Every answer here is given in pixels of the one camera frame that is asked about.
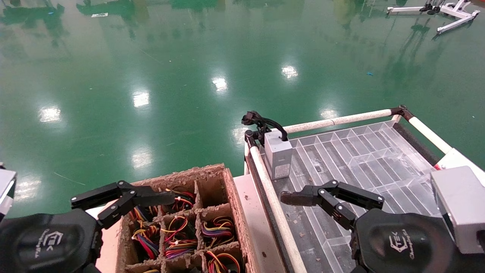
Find clear plastic compartment tray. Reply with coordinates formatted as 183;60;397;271
261;121;442;273

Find grey power supply black cables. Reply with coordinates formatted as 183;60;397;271
241;111;293;180

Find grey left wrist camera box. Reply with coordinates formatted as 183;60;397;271
0;163;18;221

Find white metal floor stand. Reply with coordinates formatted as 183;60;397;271
386;0;481;35

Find white pipe cart frame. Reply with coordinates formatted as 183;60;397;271
244;105;454;273

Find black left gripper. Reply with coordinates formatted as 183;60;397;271
0;181;176;273

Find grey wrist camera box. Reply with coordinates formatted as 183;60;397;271
0;163;18;221
431;166;485;254

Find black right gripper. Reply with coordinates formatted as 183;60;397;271
280;180;460;273

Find brown cardboard divider box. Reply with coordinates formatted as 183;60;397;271
116;164;262;273

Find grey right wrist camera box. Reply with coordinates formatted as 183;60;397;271
431;166;485;254

